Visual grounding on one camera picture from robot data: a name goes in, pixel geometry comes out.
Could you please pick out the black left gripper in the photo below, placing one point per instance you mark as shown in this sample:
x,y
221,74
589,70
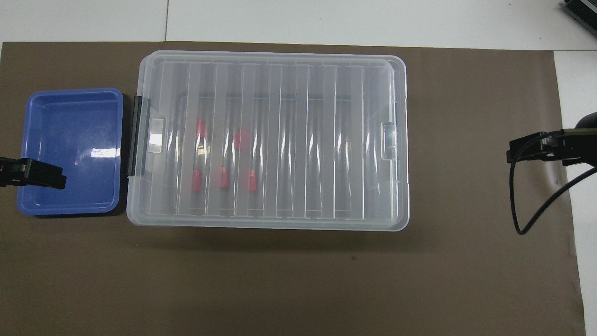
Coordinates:
x,y
11,172

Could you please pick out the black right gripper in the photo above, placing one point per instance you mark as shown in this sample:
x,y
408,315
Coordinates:
x,y
578,147

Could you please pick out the red plastic block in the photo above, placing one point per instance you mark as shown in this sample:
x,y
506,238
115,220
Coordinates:
x,y
252,181
241,138
224,177
201,128
197,181

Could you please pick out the clear ribbed plastic lid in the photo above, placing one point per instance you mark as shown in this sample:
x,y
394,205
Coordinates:
x,y
280,70

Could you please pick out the blue plastic tray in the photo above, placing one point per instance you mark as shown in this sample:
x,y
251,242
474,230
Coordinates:
x,y
70,140

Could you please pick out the clear plastic storage box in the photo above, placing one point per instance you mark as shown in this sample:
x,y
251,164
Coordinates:
x,y
326,154

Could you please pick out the grey finned metal device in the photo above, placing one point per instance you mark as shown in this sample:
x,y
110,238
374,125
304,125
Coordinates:
x,y
583,11

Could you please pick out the brown paper table mat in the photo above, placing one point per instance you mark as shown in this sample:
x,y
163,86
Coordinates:
x,y
280,280

